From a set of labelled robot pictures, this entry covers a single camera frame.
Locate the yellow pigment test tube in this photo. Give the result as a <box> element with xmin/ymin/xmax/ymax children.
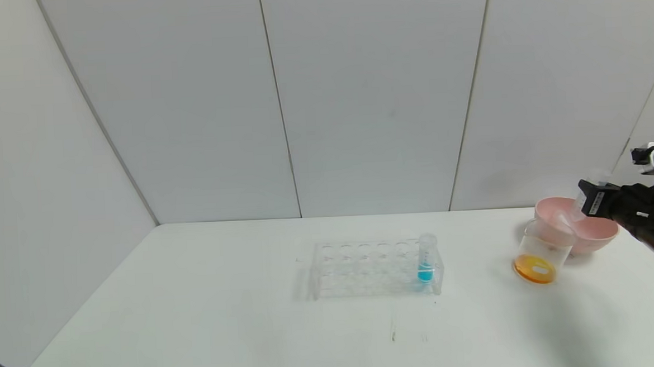
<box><xmin>568</xmin><ymin>170</ymin><xmax>613</xmax><ymax>223</ymax></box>

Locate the clear acrylic test tube rack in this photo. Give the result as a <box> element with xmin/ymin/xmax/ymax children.
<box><xmin>306</xmin><ymin>235</ymin><xmax>446</xmax><ymax>303</ymax></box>

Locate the blue pigment test tube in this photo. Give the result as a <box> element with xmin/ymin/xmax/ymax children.
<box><xmin>416</xmin><ymin>232</ymin><xmax>441</xmax><ymax>283</ymax></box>

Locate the clear glass beaker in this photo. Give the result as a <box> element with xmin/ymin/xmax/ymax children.
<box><xmin>509</xmin><ymin>215</ymin><xmax>580</xmax><ymax>287</ymax></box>

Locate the pink plastic bowl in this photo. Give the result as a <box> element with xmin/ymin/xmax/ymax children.
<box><xmin>534</xmin><ymin>193</ymin><xmax>622</xmax><ymax>260</ymax></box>

